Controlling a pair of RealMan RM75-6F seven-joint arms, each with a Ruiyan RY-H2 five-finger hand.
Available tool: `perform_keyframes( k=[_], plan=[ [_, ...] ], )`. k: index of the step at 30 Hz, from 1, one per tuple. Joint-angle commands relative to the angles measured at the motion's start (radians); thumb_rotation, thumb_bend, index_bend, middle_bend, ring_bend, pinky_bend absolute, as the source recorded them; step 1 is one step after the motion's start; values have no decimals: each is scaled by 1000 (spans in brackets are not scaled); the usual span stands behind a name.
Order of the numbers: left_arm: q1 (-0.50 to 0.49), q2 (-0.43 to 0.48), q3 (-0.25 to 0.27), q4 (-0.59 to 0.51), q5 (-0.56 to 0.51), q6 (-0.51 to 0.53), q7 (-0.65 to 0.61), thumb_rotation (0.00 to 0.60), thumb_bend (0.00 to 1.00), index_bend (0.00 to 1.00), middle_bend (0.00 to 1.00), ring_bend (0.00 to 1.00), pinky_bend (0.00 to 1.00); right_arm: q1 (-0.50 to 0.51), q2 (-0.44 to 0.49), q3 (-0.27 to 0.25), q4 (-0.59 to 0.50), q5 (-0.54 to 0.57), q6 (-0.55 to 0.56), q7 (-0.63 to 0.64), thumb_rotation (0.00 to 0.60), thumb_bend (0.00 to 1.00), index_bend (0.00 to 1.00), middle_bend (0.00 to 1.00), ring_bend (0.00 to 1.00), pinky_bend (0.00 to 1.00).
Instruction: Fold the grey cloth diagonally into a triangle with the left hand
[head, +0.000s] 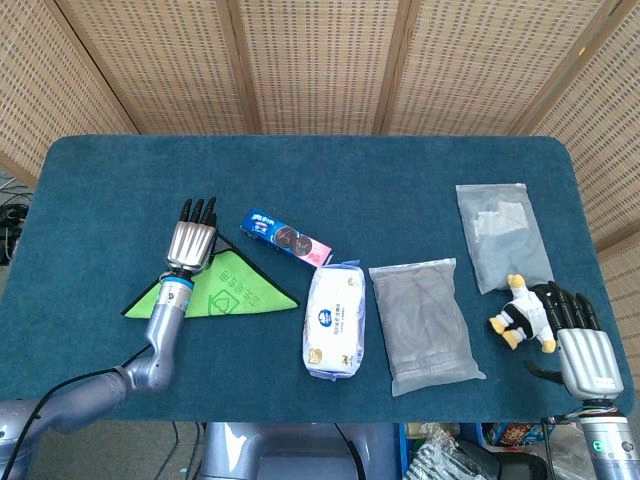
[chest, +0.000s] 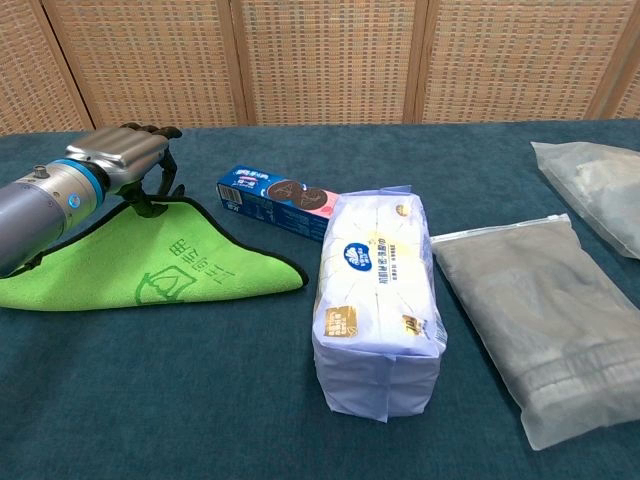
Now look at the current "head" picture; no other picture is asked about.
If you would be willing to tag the blue cookie box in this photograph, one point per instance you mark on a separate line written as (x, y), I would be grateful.
(280, 235)

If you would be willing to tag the teal carpeted table surface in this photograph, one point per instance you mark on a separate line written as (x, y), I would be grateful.
(350, 180)

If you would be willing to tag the woven bamboo folding screen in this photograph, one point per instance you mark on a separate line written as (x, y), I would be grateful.
(320, 65)

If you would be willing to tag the frosted bag with pale contents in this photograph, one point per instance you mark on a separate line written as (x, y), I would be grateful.
(505, 240)

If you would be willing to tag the penguin plush toy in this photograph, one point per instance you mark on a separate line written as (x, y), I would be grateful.
(525, 315)

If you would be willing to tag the silver robot torso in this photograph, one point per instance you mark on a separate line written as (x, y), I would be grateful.
(280, 450)

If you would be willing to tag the grey microfibre cloth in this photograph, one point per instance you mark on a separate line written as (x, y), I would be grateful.
(235, 295)

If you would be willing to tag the left silver and black robot hand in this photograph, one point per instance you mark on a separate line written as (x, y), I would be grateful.
(190, 245)

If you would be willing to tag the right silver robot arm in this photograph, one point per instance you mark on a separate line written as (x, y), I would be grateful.
(612, 445)

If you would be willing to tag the colourful snack box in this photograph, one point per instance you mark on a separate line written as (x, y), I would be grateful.
(515, 432)

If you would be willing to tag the striped plastic bag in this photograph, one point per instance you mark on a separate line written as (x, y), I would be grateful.
(440, 462)

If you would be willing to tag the white tissue pack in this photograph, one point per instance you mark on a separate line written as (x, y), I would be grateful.
(332, 320)

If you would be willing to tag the right silver and black robot hand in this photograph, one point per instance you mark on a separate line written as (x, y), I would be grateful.
(590, 360)

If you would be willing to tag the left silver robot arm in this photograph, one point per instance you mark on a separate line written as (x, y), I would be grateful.
(160, 340)

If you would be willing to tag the frosted bag with grey garment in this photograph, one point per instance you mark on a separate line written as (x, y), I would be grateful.
(425, 325)

